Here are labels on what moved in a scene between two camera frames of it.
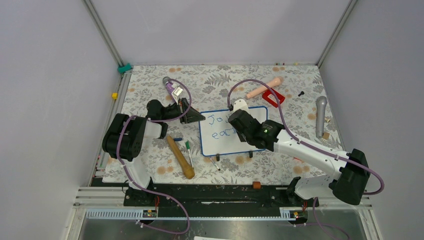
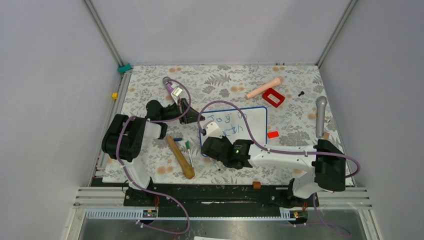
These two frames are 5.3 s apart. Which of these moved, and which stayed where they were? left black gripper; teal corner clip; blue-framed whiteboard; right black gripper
Moved: right black gripper
Stayed: blue-framed whiteboard; left black gripper; teal corner clip
